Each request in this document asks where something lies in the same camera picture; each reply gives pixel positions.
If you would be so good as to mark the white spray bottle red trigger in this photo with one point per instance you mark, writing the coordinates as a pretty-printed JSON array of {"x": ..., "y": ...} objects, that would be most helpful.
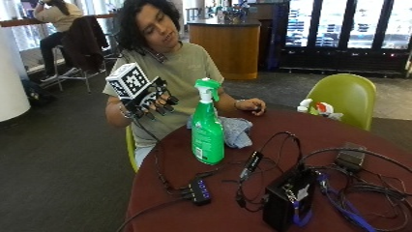
[{"x": 325, "y": 109}]

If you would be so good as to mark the green chair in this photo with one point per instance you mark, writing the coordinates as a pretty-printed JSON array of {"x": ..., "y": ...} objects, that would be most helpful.
[
  {"x": 131, "y": 151},
  {"x": 343, "y": 96}
]

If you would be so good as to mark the black box device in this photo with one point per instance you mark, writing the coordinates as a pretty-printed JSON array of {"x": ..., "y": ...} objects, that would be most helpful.
[{"x": 286, "y": 199}]

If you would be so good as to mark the blue cloth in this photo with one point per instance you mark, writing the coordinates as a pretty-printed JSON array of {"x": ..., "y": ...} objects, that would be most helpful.
[{"x": 237, "y": 132}]

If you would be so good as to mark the white column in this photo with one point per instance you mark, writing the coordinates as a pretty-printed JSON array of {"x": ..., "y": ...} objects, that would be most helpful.
[{"x": 11, "y": 80}]

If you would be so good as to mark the wooden bar ledge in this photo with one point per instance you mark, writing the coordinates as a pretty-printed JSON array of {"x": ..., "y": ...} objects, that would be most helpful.
[{"x": 26, "y": 22}]

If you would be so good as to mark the green spray bottle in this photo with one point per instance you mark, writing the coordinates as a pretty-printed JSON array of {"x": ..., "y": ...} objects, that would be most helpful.
[{"x": 207, "y": 135}]

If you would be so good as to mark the dark jacket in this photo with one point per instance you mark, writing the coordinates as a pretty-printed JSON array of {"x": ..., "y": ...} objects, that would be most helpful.
[{"x": 83, "y": 45}]

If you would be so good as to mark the white cube with black markers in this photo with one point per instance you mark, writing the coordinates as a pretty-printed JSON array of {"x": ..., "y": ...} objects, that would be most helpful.
[{"x": 129, "y": 80}]

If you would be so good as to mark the black stick adapter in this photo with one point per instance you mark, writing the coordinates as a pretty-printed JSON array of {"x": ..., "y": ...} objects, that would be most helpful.
[{"x": 253, "y": 163}]

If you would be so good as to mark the metal stool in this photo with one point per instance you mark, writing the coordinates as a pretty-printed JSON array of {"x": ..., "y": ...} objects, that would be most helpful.
[{"x": 71, "y": 75}]

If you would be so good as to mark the the person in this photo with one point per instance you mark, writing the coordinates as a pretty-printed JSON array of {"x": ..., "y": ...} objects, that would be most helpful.
[{"x": 185, "y": 67}]

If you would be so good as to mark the black framed glass doors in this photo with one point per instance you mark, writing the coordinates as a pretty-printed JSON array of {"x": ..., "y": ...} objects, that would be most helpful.
[{"x": 343, "y": 35}]

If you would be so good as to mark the round wooden counter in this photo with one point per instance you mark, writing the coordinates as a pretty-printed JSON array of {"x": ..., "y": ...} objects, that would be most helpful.
[{"x": 226, "y": 48}]

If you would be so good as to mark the black bag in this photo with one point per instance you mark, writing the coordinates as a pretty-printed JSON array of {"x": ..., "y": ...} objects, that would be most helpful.
[{"x": 38, "y": 92}]

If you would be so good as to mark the small grey box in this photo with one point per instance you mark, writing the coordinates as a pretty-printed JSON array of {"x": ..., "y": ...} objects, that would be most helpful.
[{"x": 351, "y": 157}]

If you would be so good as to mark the black hub with blue lights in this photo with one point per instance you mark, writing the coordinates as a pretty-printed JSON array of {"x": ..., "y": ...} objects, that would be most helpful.
[{"x": 201, "y": 190}]

